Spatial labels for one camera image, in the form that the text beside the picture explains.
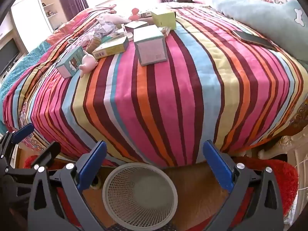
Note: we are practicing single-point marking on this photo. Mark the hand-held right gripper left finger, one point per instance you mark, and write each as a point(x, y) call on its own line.
point(92, 163)

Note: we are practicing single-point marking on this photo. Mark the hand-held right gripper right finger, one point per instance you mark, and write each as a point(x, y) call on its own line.
point(217, 166)

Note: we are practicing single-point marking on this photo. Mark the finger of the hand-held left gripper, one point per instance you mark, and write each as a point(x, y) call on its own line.
point(22, 131)
point(49, 152)

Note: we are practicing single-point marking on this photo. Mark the white mesh waste basket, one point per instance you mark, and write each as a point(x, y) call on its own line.
point(139, 197)

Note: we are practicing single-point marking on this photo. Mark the teal patterned quilt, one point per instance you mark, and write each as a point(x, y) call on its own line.
point(24, 62)

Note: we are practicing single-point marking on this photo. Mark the black television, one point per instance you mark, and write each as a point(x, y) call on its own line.
point(8, 54)

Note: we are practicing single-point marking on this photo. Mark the striped blanket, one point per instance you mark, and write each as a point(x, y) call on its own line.
point(168, 101)

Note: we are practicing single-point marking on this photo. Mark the teal bear print box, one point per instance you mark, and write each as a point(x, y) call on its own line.
point(69, 63)

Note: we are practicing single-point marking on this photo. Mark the brown knit toy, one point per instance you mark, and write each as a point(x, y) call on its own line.
point(94, 43)

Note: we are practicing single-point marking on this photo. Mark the orange floral quilt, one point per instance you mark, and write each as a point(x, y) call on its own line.
point(69, 27)

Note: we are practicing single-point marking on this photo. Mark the flat yellow-green box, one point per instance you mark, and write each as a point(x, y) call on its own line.
point(110, 49)

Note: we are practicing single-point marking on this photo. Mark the grey box with teal lid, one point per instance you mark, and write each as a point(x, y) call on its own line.
point(150, 49)

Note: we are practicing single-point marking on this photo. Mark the small white box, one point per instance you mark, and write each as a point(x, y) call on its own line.
point(136, 26)

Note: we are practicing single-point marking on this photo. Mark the red plush toy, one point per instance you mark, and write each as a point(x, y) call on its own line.
point(134, 14)

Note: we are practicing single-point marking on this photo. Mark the teal bone print pillow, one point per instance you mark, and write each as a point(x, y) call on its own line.
point(264, 16)

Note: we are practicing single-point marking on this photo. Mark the light green box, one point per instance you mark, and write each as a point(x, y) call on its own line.
point(163, 18)

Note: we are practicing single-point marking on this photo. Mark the ornate white bed frame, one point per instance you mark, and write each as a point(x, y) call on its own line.
point(276, 146)

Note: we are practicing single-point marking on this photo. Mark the white wall cabinet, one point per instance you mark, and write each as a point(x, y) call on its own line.
point(26, 21)

